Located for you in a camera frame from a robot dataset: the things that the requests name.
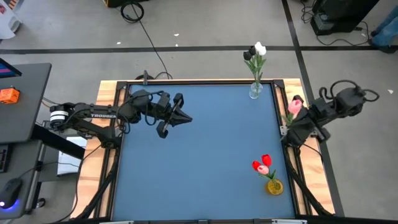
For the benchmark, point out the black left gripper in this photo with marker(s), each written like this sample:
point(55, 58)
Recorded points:
point(178, 99)

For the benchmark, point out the blue table mat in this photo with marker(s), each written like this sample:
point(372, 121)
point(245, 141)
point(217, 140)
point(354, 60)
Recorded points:
point(202, 171)

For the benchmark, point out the black desk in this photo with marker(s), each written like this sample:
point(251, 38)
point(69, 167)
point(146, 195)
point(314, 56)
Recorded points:
point(28, 102)

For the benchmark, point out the black artificial tulip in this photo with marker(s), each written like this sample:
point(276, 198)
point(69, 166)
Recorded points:
point(247, 56)
point(252, 50)

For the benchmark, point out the white artificial tulip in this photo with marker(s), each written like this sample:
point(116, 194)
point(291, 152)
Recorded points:
point(258, 45)
point(263, 50)

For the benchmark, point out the clear glass vase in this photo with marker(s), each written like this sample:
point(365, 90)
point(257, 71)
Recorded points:
point(255, 91)

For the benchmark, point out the red artificial tulip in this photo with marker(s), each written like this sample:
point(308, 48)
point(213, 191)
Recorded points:
point(256, 165)
point(266, 160)

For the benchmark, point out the orange box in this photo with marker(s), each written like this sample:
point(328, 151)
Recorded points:
point(9, 96)

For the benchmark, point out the yellow glass vase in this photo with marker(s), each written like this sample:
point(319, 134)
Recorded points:
point(276, 189)

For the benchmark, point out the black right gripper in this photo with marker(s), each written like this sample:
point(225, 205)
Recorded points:
point(312, 119)

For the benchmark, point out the person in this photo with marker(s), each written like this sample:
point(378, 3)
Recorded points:
point(385, 34)

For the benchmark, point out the white paper sheet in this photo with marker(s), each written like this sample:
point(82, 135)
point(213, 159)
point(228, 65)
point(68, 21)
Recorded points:
point(70, 165)

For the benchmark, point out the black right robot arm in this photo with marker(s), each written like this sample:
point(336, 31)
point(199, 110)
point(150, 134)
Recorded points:
point(345, 102)

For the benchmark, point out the silver frame bracket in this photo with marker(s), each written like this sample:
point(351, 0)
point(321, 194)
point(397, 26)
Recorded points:
point(289, 221)
point(118, 222)

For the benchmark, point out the black desk crossbar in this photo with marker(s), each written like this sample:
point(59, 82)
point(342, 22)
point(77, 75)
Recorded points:
point(59, 143)

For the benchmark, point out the pink artificial tulip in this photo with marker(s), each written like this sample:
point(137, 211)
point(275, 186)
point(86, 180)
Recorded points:
point(294, 106)
point(263, 170)

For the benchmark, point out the black equipment cabinet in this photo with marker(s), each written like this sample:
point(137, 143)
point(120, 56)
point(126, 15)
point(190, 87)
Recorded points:
point(342, 15)

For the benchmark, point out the monitor with blue screen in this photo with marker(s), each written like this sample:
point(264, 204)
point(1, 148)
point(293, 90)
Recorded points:
point(7, 70)

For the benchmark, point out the grey desk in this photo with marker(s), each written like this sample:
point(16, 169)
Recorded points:
point(21, 158)

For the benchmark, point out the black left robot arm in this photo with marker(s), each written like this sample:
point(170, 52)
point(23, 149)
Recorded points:
point(99, 115)

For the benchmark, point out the black keyboard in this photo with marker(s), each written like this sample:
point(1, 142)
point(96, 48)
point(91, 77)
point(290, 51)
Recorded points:
point(3, 158)

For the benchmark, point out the black and yellow box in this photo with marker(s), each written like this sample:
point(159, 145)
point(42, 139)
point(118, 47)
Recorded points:
point(115, 3)

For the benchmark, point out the white cabinet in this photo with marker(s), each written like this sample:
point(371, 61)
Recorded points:
point(7, 21)

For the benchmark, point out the black aluminium table frame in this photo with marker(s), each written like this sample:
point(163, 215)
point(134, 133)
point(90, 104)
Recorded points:
point(202, 82)

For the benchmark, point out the black computer mouse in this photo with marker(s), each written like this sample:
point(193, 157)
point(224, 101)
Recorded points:
point(11, 191)

